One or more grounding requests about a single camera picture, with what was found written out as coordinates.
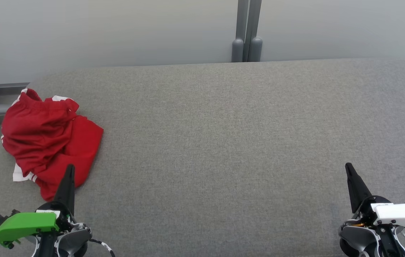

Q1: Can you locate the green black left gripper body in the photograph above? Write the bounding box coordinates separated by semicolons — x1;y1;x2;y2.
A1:
0;201;76;257

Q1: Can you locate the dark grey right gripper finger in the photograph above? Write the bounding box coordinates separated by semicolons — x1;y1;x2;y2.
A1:
345;163;372;213

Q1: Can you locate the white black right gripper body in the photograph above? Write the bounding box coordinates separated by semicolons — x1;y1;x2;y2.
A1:
354;196;405;232

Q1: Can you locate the grey partition post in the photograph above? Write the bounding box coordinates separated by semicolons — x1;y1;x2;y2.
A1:
232;0;263;63

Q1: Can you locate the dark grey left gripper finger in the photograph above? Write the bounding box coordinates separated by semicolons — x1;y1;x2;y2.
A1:
53;164;76;215

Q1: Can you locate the red white basketball jersey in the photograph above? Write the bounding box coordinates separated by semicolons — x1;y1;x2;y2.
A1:
12;115;104;202

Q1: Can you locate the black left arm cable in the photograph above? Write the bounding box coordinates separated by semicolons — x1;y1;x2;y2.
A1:
88;237;116;257

